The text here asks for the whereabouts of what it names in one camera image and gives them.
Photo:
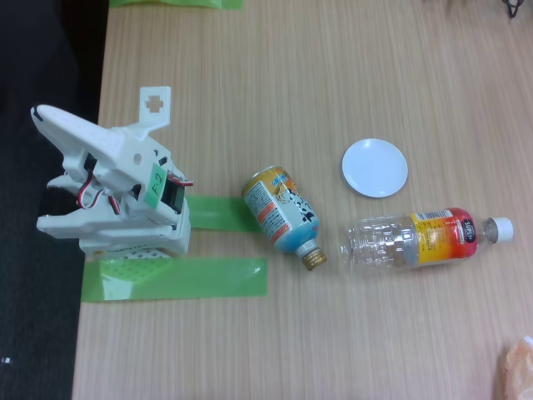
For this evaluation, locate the long green tape strip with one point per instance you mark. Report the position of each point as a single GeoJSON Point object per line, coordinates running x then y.
{"type": "Point", "coordinates": [208, 279]}

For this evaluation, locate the yellow blue aluminium bottle can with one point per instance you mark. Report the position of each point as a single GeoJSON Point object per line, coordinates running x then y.
{"type": "Point", "coordinates": [279, 208]}

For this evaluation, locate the small white round plate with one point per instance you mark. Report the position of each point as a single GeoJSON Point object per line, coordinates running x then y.
{"type": "Point", "coordinates": [375, 166]}

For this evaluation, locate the small white object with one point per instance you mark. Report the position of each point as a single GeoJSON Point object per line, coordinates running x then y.
{"type": "Point", "coordinates": [6, 360]}

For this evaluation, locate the clear plastic bottle orange label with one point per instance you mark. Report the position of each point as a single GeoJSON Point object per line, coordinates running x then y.
{"type": "Point", "coordinates": [395, 246]}

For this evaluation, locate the orange plastic bag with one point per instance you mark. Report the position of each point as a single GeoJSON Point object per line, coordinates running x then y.
{"type": "Point", "coordinates": [520, 371]}

